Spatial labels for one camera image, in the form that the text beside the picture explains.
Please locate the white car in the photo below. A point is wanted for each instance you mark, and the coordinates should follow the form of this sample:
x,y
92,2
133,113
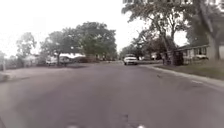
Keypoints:
x,y
130,60

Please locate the broad round tree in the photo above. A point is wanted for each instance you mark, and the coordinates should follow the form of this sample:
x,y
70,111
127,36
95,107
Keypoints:
x,y
96,38

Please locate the grey asphalt road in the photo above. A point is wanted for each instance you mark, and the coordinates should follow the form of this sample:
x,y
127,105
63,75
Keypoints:
x,y
100,93

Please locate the medium leafy tree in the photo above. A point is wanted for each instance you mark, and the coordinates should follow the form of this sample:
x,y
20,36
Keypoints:
x,y
58,43

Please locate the pale parked vehicle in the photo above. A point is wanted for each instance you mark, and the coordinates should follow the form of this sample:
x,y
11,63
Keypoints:
x,y
52,61

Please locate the dark bins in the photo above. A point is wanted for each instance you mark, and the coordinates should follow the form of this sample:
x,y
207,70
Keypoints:
x,y
173,57

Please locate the large spreading tree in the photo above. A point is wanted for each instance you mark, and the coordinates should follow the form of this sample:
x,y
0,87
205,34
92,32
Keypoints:
x,y
163,20

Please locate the long low house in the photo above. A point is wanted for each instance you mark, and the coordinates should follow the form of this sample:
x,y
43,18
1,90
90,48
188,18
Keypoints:
x,y
196,51

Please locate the concrete kerb strip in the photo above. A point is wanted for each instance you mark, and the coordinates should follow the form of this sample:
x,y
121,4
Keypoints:
x,y
196,79

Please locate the slender pale tree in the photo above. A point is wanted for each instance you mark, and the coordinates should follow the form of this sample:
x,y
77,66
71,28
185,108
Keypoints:
x,y
26,43

